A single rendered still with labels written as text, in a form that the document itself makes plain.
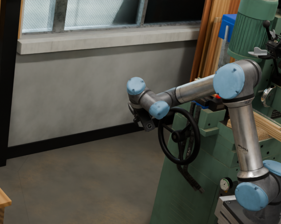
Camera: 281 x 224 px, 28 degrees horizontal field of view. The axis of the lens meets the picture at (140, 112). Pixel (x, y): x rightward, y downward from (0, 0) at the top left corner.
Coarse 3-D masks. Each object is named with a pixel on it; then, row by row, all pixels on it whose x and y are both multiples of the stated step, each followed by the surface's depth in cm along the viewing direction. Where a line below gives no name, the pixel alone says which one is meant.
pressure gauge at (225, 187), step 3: (225, 177) 269; (228, 177) 269; (222, 180) 269; (225, 180) 268; (228, 180) 267; (231, 180) 268; (219, 183) 270; (222, 183) 269; (228, 183) 266; (231, 183) 267; (222, 186) 269; (225, 186) 268; (228, 186) 267; (231, 186) 267; (222, 189) 269; (225, 189) 268; (228, 189) 267
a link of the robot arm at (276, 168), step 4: (264, 160) 214; (268, 160) 214; (272, 160) 216; (264, 164) 210; (268, 164) 210; (272, 164) 212; (276, 164) 213; (280, 164) 214; (268, 168) 208; (272, 168) 208; (276, 168) 209; (280, 168) 210; (272, 172) 207; (276, 172) 207; (280, 172) 207; (276, 176) 207; (280, 176) 207; (276, 180) 206; (280, 180) 207; (280, 184) 207; (280, 188) 207; (280, 192) 209; (276, 196) 207; (280, 196) 212; (272, 200) 212; (276, 200) 212; (280, 200) 214
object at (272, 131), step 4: (256, 120) 276; (260, 120) 274; (256, 124) 276; (260, 124) 274; (264, 124) 272; (268, 124) 272; (264, 128) 272; (268, 128) 270; (272, 128) 269; (276, 128) 269; (268, 132) 271; (272, 132) 269; (276, 132) 267; (280, 132) 266; (272, 136) 269; (276, 136) 267; (280, 136) 266; (280, 140) 266
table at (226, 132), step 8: (184, 104) 291; (184, 120) 279; (224, 120) 276; (200, 128) 271; (208, 128) 272; (216, 128) 273; (224, 128) 272; (224, 136) 272; (232, 136) 268; (264, 144) 266; (272, 144) 271
